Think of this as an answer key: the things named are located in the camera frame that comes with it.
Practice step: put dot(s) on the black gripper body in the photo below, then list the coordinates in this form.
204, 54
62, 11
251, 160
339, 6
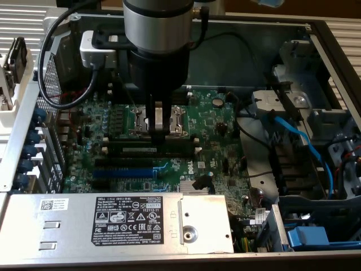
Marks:
158, 73

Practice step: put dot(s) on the green RAM stick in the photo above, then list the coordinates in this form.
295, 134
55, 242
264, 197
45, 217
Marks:
180, 144

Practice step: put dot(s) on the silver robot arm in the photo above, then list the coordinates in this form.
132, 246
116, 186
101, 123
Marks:
158, 25

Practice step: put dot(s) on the black RAM slot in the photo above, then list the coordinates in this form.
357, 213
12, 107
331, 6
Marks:
141, 155
105, 140
180, 94
182, 101

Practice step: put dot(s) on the silver CPU socket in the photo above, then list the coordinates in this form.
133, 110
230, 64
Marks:
135, 120

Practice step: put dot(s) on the green Dell motherboard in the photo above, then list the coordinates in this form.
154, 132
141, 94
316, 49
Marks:
208, 124

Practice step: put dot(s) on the round coin battery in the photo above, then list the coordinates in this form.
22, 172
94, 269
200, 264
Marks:
217, 102

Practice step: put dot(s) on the long black expansion slot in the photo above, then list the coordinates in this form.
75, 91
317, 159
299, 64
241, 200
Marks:
124, 162

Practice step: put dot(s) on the blue expansion slot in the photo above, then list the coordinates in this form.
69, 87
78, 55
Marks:
124, 172

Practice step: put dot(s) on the silver finned chipset heatsink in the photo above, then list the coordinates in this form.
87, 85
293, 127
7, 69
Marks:
186, 187

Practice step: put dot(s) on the grey metal PC case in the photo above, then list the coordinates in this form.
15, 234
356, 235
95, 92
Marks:
231, 67

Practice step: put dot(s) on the black box behind case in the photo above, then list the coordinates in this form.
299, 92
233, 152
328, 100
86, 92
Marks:
66, 2

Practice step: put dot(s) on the black plastic case clip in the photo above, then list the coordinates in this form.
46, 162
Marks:
37, 76

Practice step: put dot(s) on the black plastic latch bar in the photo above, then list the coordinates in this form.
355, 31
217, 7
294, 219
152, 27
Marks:
287, 97

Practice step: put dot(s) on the blue slot cover clip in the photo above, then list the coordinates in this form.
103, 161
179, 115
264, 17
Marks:
34, 137
39, 115
26, 165
29, 151
22, 179

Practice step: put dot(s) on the black disk drive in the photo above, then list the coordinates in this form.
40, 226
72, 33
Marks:
19, 59

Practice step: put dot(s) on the white parts rack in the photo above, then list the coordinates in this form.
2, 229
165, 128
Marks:
21, 98

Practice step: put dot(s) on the silver power supply with label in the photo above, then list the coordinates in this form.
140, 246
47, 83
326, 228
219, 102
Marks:
70, 226

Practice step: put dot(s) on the silver metal drive cage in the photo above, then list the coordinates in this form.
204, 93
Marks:
310, 84

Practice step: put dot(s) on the blue plastic drive caddy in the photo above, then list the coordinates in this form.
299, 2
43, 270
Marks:
307, 237

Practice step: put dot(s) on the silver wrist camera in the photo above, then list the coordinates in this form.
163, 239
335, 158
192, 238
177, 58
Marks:
90, 53

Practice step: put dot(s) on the black plastic drive bracket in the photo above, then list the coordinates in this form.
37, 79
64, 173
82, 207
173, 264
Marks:
293, 166

